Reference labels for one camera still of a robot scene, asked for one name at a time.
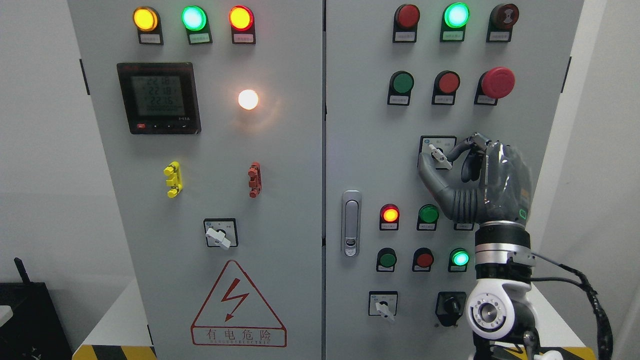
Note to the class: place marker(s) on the gray robotic hand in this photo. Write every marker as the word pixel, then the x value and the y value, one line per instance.
pixel 503 191

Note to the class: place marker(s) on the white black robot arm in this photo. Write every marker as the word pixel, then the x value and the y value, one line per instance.
pixel 498 309

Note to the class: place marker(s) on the middle green indicator light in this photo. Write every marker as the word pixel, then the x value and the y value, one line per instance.
pixel 427 218

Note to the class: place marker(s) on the green indicator light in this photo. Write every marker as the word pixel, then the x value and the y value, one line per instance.
pixel 427 218
pixel 454 20
pixel 197 26

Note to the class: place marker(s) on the lower lit green light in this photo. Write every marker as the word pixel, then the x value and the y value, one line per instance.
pixel 458 260

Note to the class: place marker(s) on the red emergency stop button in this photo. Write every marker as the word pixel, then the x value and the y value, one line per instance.
pixel 494 84

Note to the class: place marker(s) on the lower red push button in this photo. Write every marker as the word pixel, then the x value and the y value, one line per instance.
pixel 423 259

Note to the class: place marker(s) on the red push button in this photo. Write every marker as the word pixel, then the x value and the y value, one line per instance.
pixel 423 259
pixel 445 88

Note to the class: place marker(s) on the lit red orange indicator light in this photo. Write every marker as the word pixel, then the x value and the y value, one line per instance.
pixel 389 217

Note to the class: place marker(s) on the upper red push button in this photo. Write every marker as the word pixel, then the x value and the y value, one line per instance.
pixel 445 88

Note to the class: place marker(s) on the lower green push button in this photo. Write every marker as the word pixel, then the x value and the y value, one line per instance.
pixel 386 260

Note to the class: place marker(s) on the green push button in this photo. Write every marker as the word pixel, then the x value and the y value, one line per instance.
pixel 399 88
pixel 386 260

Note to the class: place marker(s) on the upper green push button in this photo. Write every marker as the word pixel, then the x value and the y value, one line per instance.
pixel 399 88

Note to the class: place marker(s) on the black red buzzer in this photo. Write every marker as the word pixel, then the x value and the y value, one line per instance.
pixel 502 20

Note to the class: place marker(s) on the top right green indicator light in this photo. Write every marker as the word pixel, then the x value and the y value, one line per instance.
pixel 454 20

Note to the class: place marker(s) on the top right dark red light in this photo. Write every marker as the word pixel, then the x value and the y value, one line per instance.
pixel 405 23

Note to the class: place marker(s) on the gray electrical cabinet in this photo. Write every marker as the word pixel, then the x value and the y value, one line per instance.
pixel 322 70

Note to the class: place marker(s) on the white glowing indicator light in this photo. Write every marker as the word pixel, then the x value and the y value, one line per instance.
pixel 248 99

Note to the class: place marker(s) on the red electrical hazard sticker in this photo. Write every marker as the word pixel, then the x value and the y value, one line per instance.
pixel 235 313

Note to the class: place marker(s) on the top left red indicator light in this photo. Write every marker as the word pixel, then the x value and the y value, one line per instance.
pixel 242 25

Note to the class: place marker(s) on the top left green indicator light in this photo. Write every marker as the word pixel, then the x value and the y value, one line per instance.
pixel 197 26

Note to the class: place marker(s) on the black digital power meter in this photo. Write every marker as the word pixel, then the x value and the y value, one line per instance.
pixel 160 98

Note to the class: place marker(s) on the yellow indicator light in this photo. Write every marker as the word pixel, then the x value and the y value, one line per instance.
pixel 148 24

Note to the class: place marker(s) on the black box with antenna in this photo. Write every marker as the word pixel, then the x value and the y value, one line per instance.
pixel 34 331

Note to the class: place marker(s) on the black selector knob switch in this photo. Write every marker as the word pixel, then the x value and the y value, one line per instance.
pixel 450 307

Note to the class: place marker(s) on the silver door lock handle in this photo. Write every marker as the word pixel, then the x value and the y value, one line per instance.
pixel 351 222

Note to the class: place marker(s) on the red terminal handle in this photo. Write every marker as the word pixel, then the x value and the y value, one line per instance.
pixel 255 179

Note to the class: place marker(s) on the left door gray rotary switch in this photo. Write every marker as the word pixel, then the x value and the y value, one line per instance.
pixel 221 233

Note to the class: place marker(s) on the yellow terminal handle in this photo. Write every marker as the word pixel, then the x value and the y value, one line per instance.
pixel 173 179

